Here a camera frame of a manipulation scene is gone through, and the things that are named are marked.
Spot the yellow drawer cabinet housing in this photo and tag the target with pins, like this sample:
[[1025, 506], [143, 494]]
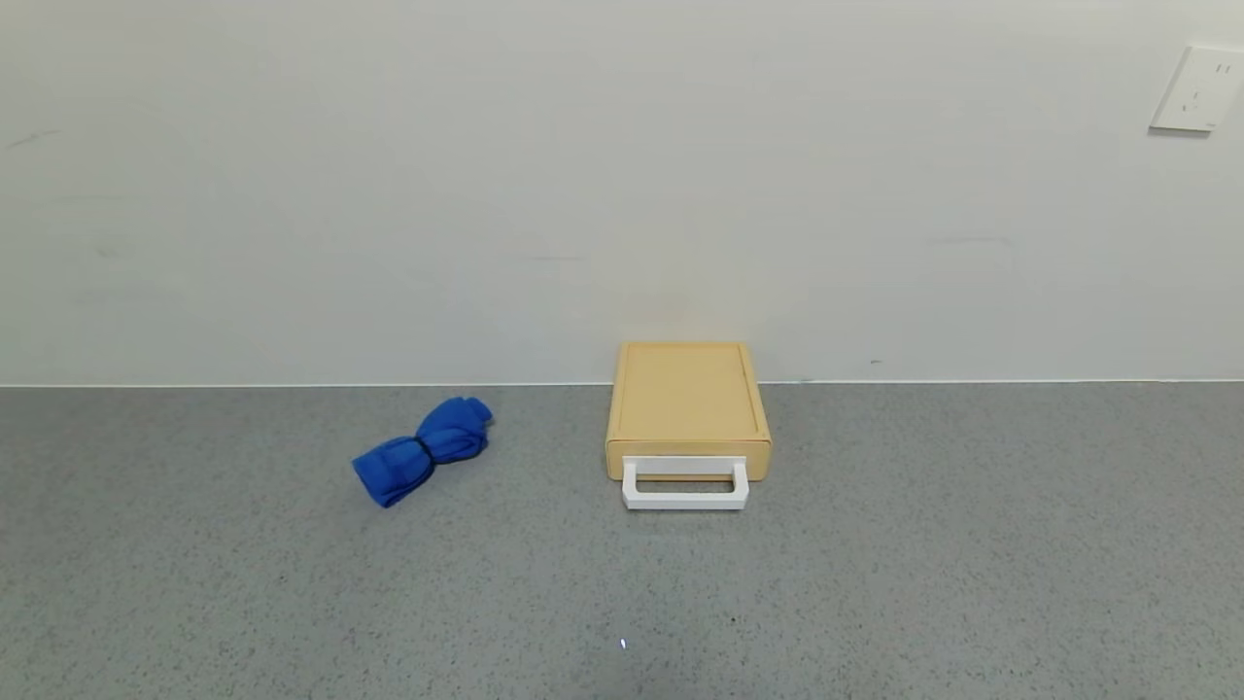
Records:
[[685, 394]]

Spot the blue rolled cloth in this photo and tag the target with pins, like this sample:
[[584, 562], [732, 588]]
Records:
[[442, 442]]

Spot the white wall socket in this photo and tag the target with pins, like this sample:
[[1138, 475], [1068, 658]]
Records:
[[1197, 89]]

